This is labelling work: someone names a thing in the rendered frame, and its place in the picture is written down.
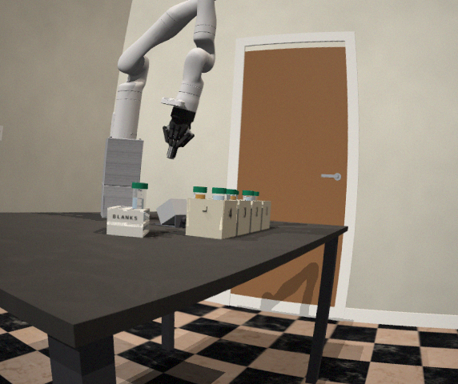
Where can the cream square bucket adapter with holes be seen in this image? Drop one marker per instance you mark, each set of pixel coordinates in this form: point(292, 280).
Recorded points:
point(243, 217)
point(255, 218)
point(266, 214)

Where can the cream tube adapter with holes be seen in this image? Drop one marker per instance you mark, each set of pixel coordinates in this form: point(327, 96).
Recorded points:
point(210, 218)

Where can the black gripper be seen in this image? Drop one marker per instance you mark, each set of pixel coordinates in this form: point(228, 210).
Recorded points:
point(180, 125)

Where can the white tube rack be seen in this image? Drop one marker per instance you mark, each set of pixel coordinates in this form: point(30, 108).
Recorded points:
point(125, 221)

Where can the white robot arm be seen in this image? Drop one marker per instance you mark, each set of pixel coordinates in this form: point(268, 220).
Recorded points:
point(134, 62)

